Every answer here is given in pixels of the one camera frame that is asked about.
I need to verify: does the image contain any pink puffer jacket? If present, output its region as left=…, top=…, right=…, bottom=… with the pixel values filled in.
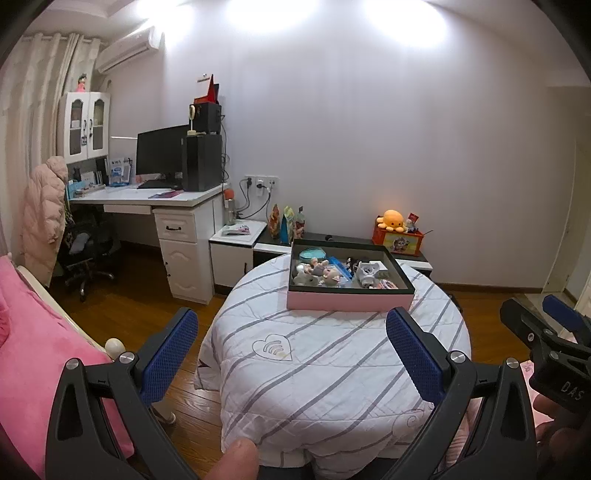
left=19, top=156, right=69, bottom=287

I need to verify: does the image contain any yellow and blue snack bag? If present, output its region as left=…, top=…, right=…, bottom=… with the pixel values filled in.
left=280, top=206, right=296, bottom=244

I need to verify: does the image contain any white slipper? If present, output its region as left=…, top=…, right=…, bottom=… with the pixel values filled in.
left=152, top=401, right=177, bottom=425

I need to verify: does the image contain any black office chair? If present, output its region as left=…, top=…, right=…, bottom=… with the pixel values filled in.
left=58, top=212, right=122, bottom=302

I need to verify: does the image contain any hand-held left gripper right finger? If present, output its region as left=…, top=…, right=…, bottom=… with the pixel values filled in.
left=385, top=305, right=539, bottom=480

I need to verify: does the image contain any round table, striped cloth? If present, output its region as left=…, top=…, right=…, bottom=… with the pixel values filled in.
left=196, top=254, right=472, bottom=467

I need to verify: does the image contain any black computer tower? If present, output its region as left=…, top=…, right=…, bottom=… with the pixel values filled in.
left=182, top=134, right=223, bottom=192

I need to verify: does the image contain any person's right hand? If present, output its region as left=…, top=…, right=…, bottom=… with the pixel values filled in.
left=532, top=394, right=590, bottom=462

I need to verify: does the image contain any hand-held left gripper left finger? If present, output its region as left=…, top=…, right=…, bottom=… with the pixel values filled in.
left=45, top=306, right=200, bottom=480

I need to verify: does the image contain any white door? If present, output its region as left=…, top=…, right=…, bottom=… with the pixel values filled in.
left=542, top=85, right=591, bottom=294

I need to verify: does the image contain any black cable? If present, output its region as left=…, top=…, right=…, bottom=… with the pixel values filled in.
left=236, top=178, right=254, bottom=220

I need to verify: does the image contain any low white cabinet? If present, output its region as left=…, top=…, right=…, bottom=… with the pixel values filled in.
left=209, top=220, right=434, bottom=294

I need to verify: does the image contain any orange printed box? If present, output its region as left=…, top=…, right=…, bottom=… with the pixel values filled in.
left=372, top=228, right=426, bottom=256

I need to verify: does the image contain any red box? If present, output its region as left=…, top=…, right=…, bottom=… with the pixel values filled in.
left=194, top=74, right=220, bottom=104

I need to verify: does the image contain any pink bed blanket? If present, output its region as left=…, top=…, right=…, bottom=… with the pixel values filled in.
left=0, top=256, right=134, bottom=480

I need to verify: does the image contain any person's left hand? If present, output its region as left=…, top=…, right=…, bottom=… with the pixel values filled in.
left=221, top=438, right=258, bottom=480

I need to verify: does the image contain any small doll figure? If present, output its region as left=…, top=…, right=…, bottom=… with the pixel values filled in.
left=309, top=258, right=354, bottom=288

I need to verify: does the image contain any white hutch cabinet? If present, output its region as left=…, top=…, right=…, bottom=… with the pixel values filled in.
left=58, top=91, right=112, bottom=164

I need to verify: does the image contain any white desk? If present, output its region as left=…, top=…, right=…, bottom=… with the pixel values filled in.
left=67, top=182, right=229, bottom=304

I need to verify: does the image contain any white cat-shaped device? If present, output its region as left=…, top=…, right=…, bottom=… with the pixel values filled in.
left=353, top=261, right=386, bottom=289

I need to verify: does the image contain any pink box with black rim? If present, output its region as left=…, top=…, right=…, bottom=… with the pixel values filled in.
left=286, top=239, right=415, bottom=311

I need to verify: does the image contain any orange octopus plush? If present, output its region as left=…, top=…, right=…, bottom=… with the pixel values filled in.
left=376, top=210, right=407, bottom=232

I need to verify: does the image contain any blue and white box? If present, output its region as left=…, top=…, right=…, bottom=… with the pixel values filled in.
left=107, top=157, right=132, bottom=186

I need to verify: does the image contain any white bed frame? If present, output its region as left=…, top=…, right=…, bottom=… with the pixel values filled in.
left=16, top=265, right=126, bottom=363

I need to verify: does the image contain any black speaker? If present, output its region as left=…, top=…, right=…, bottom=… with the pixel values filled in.
left=194, top=102, right=222, bottom=136

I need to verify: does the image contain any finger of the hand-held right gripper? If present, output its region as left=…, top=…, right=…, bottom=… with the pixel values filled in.
left=542, top=294, right=591, bottom=344
left=500, top=298, right=571, bottom=358

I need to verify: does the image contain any black monitor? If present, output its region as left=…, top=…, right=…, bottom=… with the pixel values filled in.
left=136, top=124, right=190, bottom=182

